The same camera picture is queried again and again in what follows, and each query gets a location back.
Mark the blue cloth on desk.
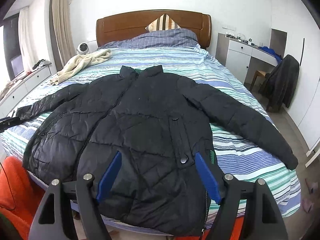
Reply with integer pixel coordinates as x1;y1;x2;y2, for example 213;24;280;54
258;46;283;64

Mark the blue plaid duvet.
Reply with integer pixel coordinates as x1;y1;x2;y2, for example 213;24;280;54
98;28;201;49

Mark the orange chair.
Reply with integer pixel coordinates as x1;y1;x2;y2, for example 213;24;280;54
1;157;44;239

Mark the small white fan heater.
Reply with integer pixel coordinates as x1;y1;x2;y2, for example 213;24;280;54
76;42;89;55

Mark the white low drawer cabinet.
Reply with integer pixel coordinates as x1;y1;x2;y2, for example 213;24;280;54
0;66;52;118

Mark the black puffer jacket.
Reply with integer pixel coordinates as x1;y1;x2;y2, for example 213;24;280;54
16;66;298;236

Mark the striped blue green bed sheet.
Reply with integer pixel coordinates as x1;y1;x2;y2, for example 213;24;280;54
1;47;300;228

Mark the beige curtain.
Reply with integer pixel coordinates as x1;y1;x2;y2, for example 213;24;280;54
49;0;76;71

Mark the striped tan pillow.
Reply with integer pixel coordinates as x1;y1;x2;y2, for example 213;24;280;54
145;14;180;32

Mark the wooden headboard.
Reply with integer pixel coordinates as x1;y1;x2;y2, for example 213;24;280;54
96;10;212;49

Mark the white desk with drawers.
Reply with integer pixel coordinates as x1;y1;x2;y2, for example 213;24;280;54
215;33;278;83

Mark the wooden chair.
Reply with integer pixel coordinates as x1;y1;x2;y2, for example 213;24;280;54
249;69;271;92

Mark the cream fleece blanket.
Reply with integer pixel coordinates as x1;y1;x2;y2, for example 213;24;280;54
49;49;112;86

